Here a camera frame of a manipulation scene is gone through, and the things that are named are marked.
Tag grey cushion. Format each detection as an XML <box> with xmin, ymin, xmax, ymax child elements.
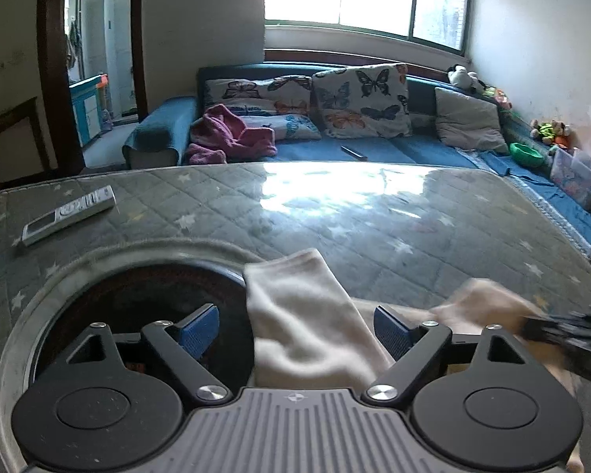
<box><xmin>435</xmin><ymin>88</ymin><xmax>508</xmax><ymax>154</ymax></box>

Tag blue children's cabinet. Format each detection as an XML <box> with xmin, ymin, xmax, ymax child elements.
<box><xmin>69</xmin><ymin>74</ymin><xmax>108</xmax><ymax>147</ymax></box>

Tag upright butterfly pillow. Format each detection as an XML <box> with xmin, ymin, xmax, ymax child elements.
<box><xmin>312</xmin><ymin>63</ymin><xmax>412</xmax><ymax>139</ymax></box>

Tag blue corner sofa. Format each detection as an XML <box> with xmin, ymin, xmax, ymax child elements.
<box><xmin>123</xmin><ymin>62</ymin><xmax>591</xmax><ymax>262</ymax></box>

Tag flat butterfly pillow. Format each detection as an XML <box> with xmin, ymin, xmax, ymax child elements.
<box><xmin>204</xmin><ymin>75</ymin><xmax>321</xmax><ymax>142</ymax></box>

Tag cream white garment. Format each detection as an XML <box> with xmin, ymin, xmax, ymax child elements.
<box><xmin>243</xmin><ymin>248</ymin><xmax>586</xmax><ymax>473</ymax></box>

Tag pink crumpled garment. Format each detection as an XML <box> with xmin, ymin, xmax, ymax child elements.
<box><xmin>182</xmin><ymin>104</ymin><xmax>277</xmax><ymax>164</ymax></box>

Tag grey remote control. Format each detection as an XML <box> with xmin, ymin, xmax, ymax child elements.
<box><xmin>21</xmin><ymin>185</ymin><xmax>116</xmax><ymax>246</ymax></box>

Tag black round induction cooker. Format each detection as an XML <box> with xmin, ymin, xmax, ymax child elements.
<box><xmin>30</xmin><ymin>261</ymin><xmax>254</xmax><ymax>392</ymax></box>

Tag green bowl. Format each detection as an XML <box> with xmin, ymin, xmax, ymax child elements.
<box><xmin>509</xmin><ymin>142</ymin><xmax>545</xmax><ymax>169</ymax></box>

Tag clear plastic storage box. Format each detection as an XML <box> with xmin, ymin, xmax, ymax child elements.
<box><xmin>550</xmin><ymin>149</ymin><xmax>591</xmax><ymax>210</ymax></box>

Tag dark wooden sideboard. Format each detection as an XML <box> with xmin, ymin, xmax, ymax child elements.
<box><xmin>0</xmin><ymin>97</ymin><xmax>51</xmax><ymax>189</ymax></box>

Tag black remote on sofa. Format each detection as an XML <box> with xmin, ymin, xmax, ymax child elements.
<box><xmin>340</xmin><ymin>146</ymin><xmax>368</xmax><ymax>161</ymax></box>

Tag colourful plush toys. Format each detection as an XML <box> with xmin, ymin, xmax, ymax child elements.
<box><xmin>530</xmin><ymin>120</ymin><xmax>571</xmax><ymax>149</ymax></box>

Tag panda plush toy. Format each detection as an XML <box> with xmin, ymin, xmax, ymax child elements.
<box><xmin>447</xmin><ymin>64</ymin><xmax>487</xmax><ymax>94</ymax></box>

